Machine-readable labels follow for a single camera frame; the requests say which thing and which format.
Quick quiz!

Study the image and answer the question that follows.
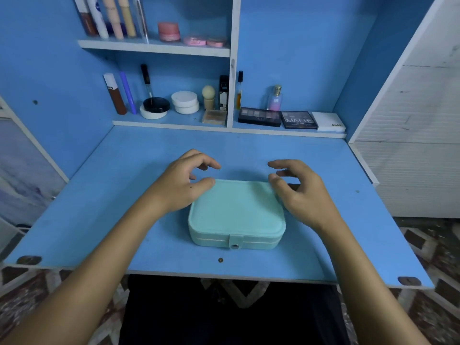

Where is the person's left hand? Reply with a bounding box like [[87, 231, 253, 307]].
[[147, 149, 222, 216]]

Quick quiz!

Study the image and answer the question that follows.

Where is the person's right hand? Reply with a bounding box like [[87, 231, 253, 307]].
[[268, 159, 346, 234]]

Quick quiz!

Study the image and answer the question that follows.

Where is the cream jewellery box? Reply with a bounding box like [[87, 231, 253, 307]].
[[188, 179, 287, 250]]

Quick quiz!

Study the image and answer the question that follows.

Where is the person's left forearm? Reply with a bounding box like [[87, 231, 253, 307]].
[[0, 194, 168, 345]]

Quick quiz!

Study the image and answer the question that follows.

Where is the person's right forearm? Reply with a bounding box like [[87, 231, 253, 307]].
[[320, 215, 431, 345]]

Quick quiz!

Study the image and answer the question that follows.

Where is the white flat box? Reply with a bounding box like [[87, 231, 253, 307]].
[[311, 112, 347, 134]]

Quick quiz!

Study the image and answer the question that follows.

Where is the person's dark clothing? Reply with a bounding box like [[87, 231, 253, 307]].
[[118, 275, 353, 345]]

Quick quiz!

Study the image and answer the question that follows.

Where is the square brown powder compact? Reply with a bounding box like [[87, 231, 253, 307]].
[[202, 109, 229, 127]]

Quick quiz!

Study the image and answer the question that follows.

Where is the black lettered eyeshadow palette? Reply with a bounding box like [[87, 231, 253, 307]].
[[280, 111, 319, 130]]

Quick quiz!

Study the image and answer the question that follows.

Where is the white bowl black inside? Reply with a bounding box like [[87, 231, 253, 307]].
[[139, 97, 171, 120]]

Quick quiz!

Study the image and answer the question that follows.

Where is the white round cream jar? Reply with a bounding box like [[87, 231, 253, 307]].
[[171, 90, 201, 115]]

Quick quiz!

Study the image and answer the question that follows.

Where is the beige makeup sponge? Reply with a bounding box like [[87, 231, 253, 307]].
[[202, 85, 217, 111]]

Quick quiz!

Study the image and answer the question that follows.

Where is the dark eyeshadow palette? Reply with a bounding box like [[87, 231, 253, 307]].
[[238, 107, 283, 127]]

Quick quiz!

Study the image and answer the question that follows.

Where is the black cosmetic bottle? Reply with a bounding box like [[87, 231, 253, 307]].
[[219, 75, 230, 111]]

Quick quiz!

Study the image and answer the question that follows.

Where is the blue cosmetic tube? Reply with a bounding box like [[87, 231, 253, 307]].
[[119, 71, 138, 115]]

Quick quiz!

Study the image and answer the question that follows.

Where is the small pink perfume bottle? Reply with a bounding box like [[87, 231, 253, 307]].
[[267, 85, 283, 112]]

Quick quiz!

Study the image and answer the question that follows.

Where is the black makeup brush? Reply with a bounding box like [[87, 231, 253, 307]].
[[141, 64, 154, 99]]

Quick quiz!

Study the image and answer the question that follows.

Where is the brown lipstick tube white cap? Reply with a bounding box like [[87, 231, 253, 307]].
[[103, 73, 128, 115]]

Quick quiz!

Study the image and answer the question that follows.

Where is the thin dark cosmetic bottle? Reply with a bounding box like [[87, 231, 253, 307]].
[[236, 71, 244, 111]]

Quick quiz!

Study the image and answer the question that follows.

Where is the white slatted cabinet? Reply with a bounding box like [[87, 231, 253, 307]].
[[348, 0, 460, 219]]

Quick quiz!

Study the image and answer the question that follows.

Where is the pink round jar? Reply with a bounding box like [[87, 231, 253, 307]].
[[158, 22, 181, 42]]

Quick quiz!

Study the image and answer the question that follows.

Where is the white framed marbled panel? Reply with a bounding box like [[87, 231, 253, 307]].
[[0, 97, 69, 230]]

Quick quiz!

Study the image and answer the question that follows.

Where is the white shelf unit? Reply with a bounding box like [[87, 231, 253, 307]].
[[78, 0, 347, 139]]

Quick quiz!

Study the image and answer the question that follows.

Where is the short beige cosmetic tube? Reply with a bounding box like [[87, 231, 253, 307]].
[[116, 0, 138, 39]]

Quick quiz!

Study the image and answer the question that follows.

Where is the white tube blue label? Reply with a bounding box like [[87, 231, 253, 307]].
[[86, 0, 110, 39]]

